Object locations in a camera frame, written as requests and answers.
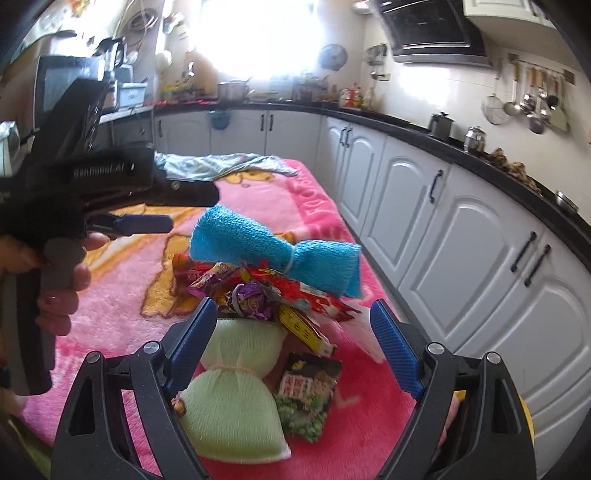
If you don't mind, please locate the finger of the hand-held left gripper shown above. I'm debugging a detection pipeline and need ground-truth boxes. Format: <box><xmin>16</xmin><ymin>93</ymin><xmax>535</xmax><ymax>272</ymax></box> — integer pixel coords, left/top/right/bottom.
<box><xmin>85</xmin><ymin>213</ymin><xmax>175</xmax><ymax>240</ymax></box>
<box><xmin>152</xmin><ymin>173</ymin><xmax>220</xmax><ymax>207</ymax></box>

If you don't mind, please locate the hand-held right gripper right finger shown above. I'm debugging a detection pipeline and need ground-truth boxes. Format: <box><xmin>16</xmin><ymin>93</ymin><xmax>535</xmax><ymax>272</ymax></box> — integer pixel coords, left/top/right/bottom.
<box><xmin>370</xmin><ymin>299</ymin><xmax>539</xmax><ymax>480</ymax></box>

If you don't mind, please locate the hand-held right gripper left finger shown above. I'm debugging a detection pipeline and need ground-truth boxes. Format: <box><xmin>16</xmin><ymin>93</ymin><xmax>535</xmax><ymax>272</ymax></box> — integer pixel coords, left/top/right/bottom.
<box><xmin>51</xmin><ymin>299</ymin><xmax>218</xmax><ymax>480</ymax></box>

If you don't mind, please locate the blue cloth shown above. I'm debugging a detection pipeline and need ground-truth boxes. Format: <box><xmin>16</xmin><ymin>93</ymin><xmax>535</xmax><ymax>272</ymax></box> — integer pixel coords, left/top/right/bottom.
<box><xmin>188</xmin><ymin>206</ymin><xmax>363</xmax><ymax>298</ymax></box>

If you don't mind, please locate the purple snack wrapper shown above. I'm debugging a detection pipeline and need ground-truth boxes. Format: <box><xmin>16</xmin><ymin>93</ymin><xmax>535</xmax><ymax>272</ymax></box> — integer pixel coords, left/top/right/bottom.
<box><xmin>189</xmin><ymin>262</ymin><xmax>282</xmax><ymax>322</ymax></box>

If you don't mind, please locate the large red snack wrapper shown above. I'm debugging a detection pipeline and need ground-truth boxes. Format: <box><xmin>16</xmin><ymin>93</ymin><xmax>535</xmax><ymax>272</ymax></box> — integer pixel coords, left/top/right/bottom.
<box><xmin>249</xmin><ymin>268</ymin><xmax>363</xmax><ymax>322</ymax></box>

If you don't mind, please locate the yellow snack box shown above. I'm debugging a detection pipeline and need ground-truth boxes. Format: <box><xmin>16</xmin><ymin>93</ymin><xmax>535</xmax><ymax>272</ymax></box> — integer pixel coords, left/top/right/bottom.
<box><xmin>278</xmin><ymin>305</ymin><xmax>335</xmax><ymax>356</ymax></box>

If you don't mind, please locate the black green snack packet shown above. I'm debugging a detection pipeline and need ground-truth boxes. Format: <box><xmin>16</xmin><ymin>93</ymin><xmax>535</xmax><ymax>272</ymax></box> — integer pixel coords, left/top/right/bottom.
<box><xmin>272</xmin><ymin>352</ymin><xmax>344</xmax><ymax>438</ymax></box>

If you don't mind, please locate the yellow black bin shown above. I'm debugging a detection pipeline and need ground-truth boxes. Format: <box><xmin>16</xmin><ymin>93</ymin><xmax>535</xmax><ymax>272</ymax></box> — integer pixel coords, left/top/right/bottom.
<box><xmin>522</xmin><ymin>394</ymin><xmax>537</xmax><ymax>446</ymax></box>

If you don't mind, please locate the person's left hand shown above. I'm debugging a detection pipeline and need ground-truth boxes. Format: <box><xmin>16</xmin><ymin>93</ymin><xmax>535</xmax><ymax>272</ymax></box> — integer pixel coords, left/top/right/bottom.
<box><xmin>0</xmin><ymin>232</ymin><xmax>108</xmax><ymax>340</ymax></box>

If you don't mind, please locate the white tied cloth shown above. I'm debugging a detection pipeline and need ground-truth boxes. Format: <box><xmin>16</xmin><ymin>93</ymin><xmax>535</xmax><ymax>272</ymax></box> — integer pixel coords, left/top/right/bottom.
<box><xmin>344</xmin><ymin>307</ymin><xmax>386</xmax><ymax>363</ymax></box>

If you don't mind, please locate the light blue-grey cloth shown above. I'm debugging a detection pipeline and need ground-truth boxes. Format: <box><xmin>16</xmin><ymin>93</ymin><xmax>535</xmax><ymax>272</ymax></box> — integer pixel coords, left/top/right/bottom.
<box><xmin>154</xmin><ymin>152</ymin><xmax>298</xmax><ymax>182</ymax></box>

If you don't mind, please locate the pink printed blanket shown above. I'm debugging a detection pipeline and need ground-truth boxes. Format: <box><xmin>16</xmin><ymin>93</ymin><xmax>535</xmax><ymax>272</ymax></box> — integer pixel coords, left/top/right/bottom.
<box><xmin>18</xmin><ymin>157</ymin><xmax>462</xmax><ymax>480</ymax></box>

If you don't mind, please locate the green tied cloth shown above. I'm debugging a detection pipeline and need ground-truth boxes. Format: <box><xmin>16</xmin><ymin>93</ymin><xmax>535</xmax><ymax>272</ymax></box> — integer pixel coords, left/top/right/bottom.
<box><xmin>178</xmin><ymin>318</ymin><xmax>293</xmax><ymax>463</ymax></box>

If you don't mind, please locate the white storage box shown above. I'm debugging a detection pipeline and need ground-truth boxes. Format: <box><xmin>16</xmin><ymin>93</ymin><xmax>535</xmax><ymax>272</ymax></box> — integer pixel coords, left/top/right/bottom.
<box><xmin>117</xmin><ymin>80</ymin><xmax>149</xmax><ymax>109</ymax></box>

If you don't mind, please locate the black microwave oven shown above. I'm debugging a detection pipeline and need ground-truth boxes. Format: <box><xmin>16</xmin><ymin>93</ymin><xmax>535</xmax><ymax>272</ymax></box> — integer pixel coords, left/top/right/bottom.
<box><xmin>36</xmin><ymin>54</ymin><xmax>107</xmax><ymax>116</ymax></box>

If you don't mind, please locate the steel stockpot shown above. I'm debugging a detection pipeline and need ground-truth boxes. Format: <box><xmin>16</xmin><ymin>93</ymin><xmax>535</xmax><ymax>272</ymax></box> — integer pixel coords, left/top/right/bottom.
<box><xmin>217</xmin><ymin>79</ymin><xmax>250</xmax><ymax>103</ymax></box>

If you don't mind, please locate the blender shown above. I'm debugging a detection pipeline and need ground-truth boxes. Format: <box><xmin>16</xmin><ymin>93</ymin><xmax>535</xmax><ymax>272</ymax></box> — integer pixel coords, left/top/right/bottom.
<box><xmin>98</xmin><ymin>37</ymin><xmax>127</xmax><ymax>70</ymax></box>

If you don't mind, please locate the row of white cabinets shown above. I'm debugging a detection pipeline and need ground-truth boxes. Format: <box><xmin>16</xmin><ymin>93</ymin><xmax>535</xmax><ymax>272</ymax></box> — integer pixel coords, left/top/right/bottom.
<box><xmin>99</xmin><ymin>108</ymin><xmax>591</xmax><ymax>467</ymax></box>

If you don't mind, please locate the row of condiment bottles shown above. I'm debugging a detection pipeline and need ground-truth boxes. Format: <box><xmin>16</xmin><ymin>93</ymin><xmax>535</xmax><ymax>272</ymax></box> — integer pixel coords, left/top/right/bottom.
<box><xmin>339</xmin><ymin>83</ymin><xmax>375</xmax><ymax>110</ymax></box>

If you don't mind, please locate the pile of ginger roots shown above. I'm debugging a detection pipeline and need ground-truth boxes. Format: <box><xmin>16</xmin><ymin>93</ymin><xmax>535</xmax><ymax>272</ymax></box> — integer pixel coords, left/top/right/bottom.
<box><xmin>489</xmin><ymin>147</ymin><xmax>543</xmax><ymax>195</ymax></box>

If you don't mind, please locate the black kitchen countertop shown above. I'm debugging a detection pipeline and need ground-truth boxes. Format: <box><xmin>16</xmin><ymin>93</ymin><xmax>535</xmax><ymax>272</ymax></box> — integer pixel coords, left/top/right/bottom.
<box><xmin>99</xmin><ymin>99</ymin><xmax>591</xmax><ymax>273</ymax></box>

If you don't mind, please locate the steel canister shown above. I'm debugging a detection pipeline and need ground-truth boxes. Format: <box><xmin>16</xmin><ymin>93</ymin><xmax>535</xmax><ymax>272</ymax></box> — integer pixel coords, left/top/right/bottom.
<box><xmin>464</xmin><ymin>126</ymin><xmax>487</xmax><ymax>154</ymax></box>

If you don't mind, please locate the dark lidded pitcher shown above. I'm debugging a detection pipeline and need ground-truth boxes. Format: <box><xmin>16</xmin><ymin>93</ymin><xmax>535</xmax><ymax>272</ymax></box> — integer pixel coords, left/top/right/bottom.
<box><xmin>429</xmin><ymin>112</ymin><xmax>455</xmax><ymax>141</ymax></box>

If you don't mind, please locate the steel bowl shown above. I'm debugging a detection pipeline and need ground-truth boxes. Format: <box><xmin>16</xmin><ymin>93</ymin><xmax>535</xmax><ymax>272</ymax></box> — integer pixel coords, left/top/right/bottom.
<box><xmin>554</xmin><ymin>190</ymin><xmax>580</xmax><ymax>214</ymax></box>

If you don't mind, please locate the row of hanging utensils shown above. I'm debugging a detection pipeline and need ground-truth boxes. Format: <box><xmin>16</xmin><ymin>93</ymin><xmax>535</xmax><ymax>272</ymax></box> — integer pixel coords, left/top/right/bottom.
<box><xmin>503</xmin><ymin>55</ymin><xmax>571</xmax><ymax>136</ymax></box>

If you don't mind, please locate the black range hood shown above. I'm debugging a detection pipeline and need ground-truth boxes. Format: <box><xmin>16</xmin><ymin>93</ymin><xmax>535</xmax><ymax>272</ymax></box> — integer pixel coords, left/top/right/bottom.
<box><xmin>376</xmin><ymin>0</ymin><xmax>491</xmax><ymax>69</ymax></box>

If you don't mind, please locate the coiled hose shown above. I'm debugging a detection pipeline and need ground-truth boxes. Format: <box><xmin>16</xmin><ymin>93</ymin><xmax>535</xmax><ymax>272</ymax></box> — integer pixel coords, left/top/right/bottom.
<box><xmin>127</xmin><ymin>9</ymin><xmax>160</xmax><ymax>47</ymax></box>

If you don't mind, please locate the small wall fan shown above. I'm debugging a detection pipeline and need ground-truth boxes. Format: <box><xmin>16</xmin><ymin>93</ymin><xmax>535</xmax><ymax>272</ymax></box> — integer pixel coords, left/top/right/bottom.
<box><xmin>320</xmin><ymin>44</ymin><xmax>348</xmax><ymax>71</ymax></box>

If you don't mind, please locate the hanging wire strainer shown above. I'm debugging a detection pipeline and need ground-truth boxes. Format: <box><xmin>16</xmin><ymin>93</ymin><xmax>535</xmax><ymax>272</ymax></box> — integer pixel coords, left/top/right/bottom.
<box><xmin>482</xmin><ymin>76</ymin><xmax>505</xmax><ymax>125</ymax></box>

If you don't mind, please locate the cream wall cabinet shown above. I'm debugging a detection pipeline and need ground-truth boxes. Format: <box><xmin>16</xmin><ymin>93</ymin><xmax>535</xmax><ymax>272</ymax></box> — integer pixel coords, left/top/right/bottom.
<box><xmin>464</xmin><ymin>0</ymin><xmax>555</xmax><ymax>29</ymax></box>

